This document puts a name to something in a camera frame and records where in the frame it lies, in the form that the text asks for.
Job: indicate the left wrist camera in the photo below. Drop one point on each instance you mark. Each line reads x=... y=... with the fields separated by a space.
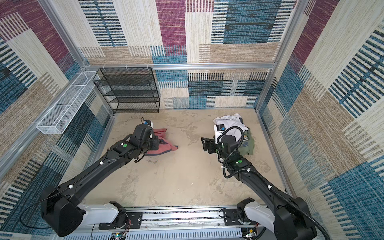
x=148 y=123

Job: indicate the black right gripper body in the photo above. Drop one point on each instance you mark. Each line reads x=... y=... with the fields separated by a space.
x=213 y=147

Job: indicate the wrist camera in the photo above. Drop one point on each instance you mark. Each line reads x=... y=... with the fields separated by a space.
x=148 y=123
x=219 y=130

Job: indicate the red cloth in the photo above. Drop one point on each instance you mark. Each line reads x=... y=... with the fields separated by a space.
x=164 y=145

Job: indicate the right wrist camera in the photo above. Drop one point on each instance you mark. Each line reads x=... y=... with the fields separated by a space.
x=219 y=130

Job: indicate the aluminium front rail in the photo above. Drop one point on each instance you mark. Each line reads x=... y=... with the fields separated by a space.
x=184 y=216

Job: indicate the black wire shelf rack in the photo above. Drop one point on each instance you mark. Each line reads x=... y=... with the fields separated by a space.
x=128 y=90

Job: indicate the white wire mesh basket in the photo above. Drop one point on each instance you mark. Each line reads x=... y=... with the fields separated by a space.
x=57 y=119

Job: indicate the green printed t-shirt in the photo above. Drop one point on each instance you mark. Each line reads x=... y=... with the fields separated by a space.
x=247 y=147

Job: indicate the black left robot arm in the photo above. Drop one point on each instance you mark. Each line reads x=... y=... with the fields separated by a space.
x=61 y=206

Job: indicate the white cloth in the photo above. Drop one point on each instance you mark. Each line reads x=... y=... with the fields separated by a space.
x=231 y=121

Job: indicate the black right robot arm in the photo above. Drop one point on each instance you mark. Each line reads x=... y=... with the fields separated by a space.
x=287 y=217

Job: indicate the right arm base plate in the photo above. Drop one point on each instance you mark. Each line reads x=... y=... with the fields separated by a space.
x=234 y=217

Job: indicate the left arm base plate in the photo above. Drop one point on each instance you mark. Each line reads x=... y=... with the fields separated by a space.
x=132 y=220

